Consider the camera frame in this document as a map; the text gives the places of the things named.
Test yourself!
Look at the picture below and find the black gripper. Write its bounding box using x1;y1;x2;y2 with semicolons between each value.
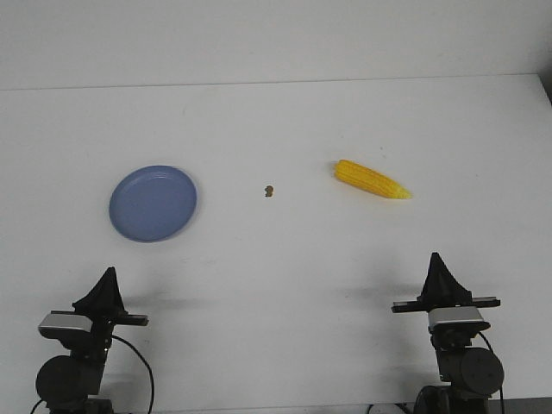
50;267;149;361
391;252;500;350

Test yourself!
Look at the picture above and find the blue round plate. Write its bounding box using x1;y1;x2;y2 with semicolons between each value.
108;165;198;242

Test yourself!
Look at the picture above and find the yellow corn cob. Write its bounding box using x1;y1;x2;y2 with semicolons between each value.
334;160;412;199

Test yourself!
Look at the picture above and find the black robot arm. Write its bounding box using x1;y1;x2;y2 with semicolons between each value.
392;252;505;413
35;267;155;413

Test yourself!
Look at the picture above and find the white object at table edge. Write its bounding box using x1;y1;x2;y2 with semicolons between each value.
365;403;409;414

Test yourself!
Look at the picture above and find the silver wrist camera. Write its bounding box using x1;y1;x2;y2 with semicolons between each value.
38;312;92;339
428;306;484;329

